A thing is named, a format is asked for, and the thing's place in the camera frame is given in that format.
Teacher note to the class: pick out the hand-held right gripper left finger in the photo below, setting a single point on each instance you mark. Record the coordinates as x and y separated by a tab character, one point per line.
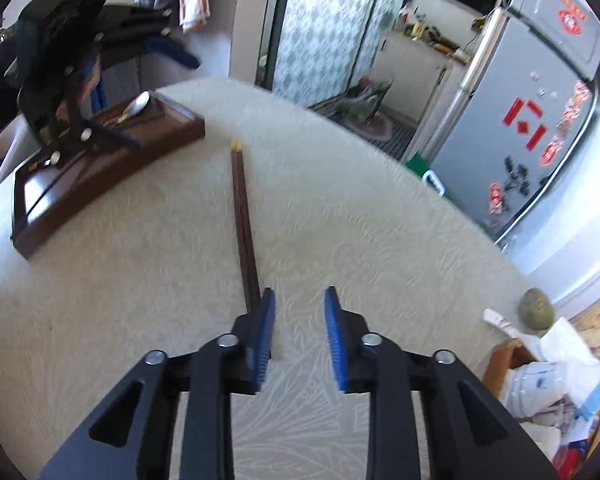
262	330

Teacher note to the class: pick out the white kitchen cabinet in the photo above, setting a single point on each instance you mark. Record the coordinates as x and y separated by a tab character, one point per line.
410	75

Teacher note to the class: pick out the patterned sliding door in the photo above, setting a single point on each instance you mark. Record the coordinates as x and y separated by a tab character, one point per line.
320	25

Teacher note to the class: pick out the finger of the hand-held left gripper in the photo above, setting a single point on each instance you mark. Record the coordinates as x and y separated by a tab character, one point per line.
110	137
180	55

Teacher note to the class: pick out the white ceramic spoon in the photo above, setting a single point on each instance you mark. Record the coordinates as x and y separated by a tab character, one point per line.
497	321

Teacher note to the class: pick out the pile of slippers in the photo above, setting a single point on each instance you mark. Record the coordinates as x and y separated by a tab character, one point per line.
367	102

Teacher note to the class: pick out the light wooden tray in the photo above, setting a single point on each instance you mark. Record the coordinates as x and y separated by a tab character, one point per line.
505	360

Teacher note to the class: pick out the blue and white porcelain cup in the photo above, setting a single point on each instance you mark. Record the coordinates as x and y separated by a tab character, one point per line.
535	385

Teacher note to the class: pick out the blue and white carton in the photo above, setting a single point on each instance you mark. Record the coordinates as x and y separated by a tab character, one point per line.
587	390

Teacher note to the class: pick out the large metal spoon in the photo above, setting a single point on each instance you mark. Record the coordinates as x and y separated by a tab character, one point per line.
137	104

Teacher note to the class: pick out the dark wooden tray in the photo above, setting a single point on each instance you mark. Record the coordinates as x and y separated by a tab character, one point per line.
130	160

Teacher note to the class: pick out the grey refrigerator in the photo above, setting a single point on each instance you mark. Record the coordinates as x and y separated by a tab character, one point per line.
480	135

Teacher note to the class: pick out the dark floor mat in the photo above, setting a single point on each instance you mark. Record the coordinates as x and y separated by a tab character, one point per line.
390	135

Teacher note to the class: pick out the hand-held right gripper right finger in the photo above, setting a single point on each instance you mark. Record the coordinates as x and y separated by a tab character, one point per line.
336	340

